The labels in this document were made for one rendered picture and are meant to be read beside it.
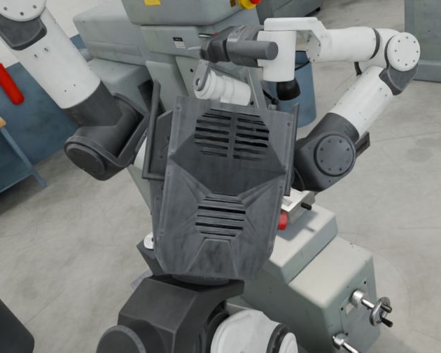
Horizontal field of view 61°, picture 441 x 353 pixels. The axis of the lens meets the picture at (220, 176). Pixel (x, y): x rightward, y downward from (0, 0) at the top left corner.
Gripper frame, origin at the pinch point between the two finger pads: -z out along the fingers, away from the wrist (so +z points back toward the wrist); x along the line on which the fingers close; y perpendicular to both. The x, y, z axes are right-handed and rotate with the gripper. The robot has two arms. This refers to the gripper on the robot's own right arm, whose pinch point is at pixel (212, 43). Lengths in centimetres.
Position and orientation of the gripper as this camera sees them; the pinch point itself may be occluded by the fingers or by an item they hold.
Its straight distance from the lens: 99.6
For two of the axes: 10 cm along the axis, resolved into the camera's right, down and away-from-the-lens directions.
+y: 2.9, 7.8, 5.6
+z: 6.1, 3.0, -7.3
